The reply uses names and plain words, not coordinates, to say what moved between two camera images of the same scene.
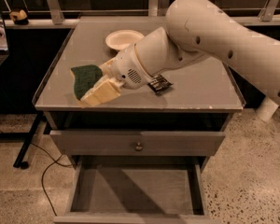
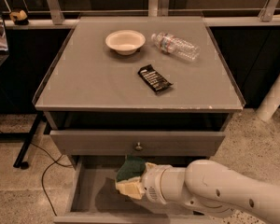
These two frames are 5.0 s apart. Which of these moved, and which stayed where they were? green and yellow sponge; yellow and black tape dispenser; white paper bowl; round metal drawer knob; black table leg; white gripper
Moved: white gripper; green and yellow sponge
Stayed: black table leg; yellow and black tape dispenser; white paper bowl; round metal drawer knob
